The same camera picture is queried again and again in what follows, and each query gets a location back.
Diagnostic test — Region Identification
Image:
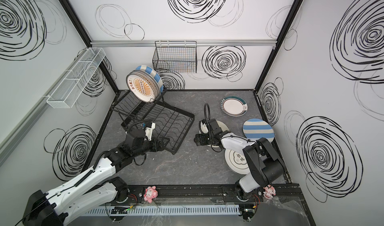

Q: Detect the blue striped plate front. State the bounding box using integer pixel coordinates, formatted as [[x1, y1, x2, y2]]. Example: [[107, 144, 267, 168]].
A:
[[136, 65, 164, 93]]

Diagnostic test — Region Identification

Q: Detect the blue striped plate right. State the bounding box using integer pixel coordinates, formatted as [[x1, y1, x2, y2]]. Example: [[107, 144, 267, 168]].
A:
[[243, 119, 275, 143]]

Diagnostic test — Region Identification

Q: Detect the pink plush toy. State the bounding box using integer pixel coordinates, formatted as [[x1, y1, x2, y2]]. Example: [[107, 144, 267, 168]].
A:
[[144, 186, 159, 204], [263, 185, 276, 200]]

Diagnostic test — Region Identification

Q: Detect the pink plush toy right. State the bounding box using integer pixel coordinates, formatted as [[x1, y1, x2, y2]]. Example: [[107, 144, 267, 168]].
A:
[[263, 185, 276, 200]]

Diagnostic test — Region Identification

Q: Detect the black wire wall basket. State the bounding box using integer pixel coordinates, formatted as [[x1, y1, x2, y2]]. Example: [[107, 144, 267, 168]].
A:
[[152, 46, 198, 73]]

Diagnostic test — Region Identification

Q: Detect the white plate green rim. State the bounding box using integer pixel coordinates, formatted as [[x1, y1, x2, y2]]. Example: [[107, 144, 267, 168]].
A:
[[221, 95, 248, 117]]

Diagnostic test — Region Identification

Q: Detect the black wire dish rack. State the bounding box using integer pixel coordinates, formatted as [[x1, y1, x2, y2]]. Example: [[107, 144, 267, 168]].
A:
[[112, 89, 195, 155]]

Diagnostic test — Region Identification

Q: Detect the white slotted cable duct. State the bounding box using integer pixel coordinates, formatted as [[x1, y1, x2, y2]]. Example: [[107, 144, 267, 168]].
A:
[[83, 205, 240, 217]]

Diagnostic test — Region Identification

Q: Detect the aluminium wall rail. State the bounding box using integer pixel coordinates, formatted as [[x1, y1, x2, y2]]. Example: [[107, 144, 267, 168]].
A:
[[91, 39, 277, 47], [1, 47, 89, 166]]

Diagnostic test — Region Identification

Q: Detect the pink plush toy left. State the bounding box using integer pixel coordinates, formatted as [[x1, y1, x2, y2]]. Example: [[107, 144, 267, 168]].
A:
[[144, 186, 159, 204]]

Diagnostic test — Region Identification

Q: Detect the aluminium wall rail back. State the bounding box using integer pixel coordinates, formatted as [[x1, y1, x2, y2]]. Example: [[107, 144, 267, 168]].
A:
[[91, 39, 277, 47]]

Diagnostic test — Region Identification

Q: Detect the white plate black rim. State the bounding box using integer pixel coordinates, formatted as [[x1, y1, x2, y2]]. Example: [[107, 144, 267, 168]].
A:
[[225, 149, 250, 175]]

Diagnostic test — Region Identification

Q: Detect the white mesh wall shelf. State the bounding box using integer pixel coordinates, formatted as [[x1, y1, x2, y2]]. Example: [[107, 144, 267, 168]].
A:
[[47, 47, 106, 109]]

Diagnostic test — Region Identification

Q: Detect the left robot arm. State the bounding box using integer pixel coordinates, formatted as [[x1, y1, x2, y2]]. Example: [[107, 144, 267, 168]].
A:
[[20, 120, 170, 226]]

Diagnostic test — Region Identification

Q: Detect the aluminium wall rail left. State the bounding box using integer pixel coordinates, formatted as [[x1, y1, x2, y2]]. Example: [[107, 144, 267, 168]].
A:
[[1, 47, 89, 166]]

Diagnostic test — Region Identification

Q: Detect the sunburst plate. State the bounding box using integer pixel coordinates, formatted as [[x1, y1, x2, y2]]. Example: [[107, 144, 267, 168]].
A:
[[126, 70, 160, 102]]

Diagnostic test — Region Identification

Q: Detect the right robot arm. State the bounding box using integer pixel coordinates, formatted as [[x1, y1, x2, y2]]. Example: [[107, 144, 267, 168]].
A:
[[194, 119, 287, 201]]

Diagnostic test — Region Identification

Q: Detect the blue striped plate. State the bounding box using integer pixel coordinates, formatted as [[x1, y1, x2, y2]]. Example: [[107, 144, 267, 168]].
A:
[[243, 119, 275, 143], [136, 65, 164, 93]]

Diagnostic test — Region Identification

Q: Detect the cream floral plate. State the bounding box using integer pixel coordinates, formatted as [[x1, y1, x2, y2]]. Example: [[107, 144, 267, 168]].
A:
[[199, 121, 229, 148]]

